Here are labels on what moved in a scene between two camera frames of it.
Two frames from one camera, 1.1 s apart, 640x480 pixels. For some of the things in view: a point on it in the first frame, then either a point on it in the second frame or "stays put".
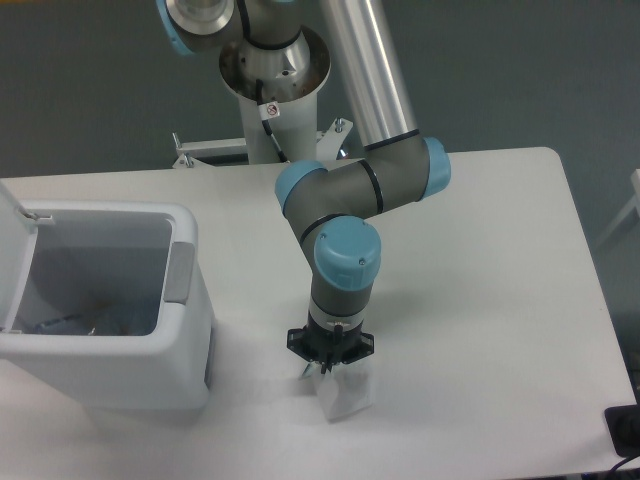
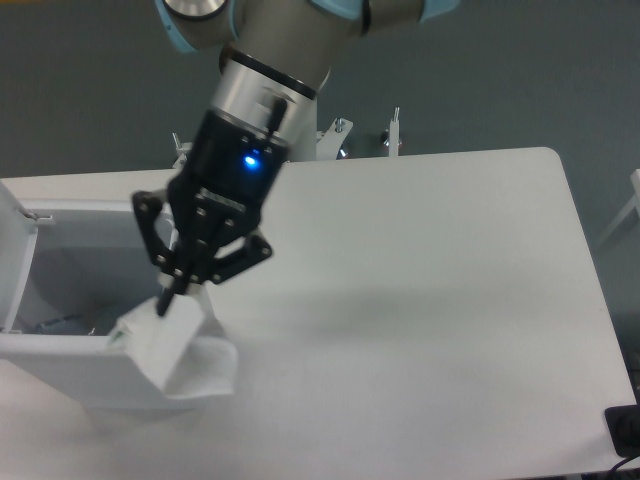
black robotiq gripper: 330,347 -> 217,190
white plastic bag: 344,391 -> 185,365
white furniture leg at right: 628,208 stays put
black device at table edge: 623,423 stays put
